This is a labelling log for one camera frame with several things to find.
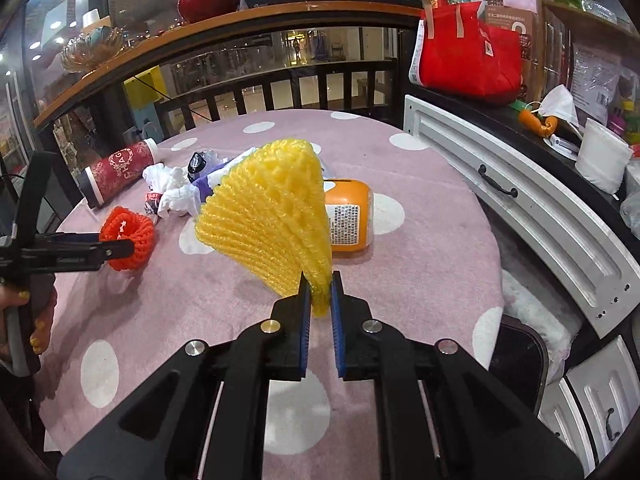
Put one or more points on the white fluffy cloth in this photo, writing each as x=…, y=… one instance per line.
x=530, y=300

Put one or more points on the red fabric bag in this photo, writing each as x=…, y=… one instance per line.
x=465, y=55

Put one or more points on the orange-red foam fruit net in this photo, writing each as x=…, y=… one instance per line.
x=139, y=230

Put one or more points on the yellow box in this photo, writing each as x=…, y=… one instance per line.
x=142, y=90

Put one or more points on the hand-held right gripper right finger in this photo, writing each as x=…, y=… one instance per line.
x=339, y=330

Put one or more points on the wooden shelf rack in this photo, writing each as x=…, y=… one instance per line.
x=575, y=16

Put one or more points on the curved wooden counter rail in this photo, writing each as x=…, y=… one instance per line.
x=250, y=17

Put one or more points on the black trash bin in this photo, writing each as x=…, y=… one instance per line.
x=520, y=360

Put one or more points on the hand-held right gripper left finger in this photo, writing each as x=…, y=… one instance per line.
x=303, y=330

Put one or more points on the white face mask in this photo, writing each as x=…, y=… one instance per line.
x=557, y=105

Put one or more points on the yellow foam fruit net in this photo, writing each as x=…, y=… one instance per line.
x=265, y=210

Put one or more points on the brown printed carton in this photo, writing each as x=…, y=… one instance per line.
x=527, y=40

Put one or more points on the crumpled clear plastic bag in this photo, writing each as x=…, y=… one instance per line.
x=632, y=215

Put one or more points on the white curved cabinet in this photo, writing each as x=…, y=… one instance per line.
x=500, y=160

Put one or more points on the black railing fence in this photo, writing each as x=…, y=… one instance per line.
x=300, y=67

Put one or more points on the orange plastic bottle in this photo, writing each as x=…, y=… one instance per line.
x=350, y=200

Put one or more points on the red patterned paper cup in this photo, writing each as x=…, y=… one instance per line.
x=117, y=167

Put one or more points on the small red white wrapper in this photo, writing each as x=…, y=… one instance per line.
x=152, y=203

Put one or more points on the amber glass bowl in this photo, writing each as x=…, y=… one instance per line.
x=92, y=47

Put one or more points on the orange carrot toy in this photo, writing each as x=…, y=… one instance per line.
x=530, y=117

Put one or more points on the clear bag with paper label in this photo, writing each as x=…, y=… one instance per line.
x=595, y=75

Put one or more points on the white tissue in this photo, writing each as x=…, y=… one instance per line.
x=170, y=180

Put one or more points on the white bucket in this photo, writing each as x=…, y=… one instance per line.
x=600, y=155

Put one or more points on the clear black-printed plastic wrapper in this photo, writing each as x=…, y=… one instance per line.
x=198, y=164

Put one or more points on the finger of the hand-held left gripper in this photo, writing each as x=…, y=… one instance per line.
x=75, y=251

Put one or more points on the purple plastic wrapper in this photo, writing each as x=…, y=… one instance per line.
x=207, y=183

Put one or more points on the person's left hand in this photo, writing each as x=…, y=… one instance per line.
x=44, y=320

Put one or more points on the pink polka-dot tablecloth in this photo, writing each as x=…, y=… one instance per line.
x=200, y=290

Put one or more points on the white drawer front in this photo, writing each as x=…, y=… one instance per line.
x=605, y=395

